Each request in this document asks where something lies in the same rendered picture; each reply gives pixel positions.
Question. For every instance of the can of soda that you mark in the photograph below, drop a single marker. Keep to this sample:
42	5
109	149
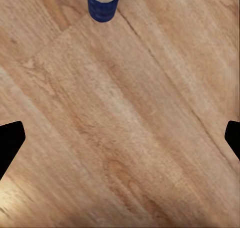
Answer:
102	10

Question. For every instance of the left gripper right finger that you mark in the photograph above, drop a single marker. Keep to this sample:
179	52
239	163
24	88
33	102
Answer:
232	136

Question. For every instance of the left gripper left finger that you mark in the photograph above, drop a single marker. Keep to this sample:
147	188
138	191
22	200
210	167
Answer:
12	136

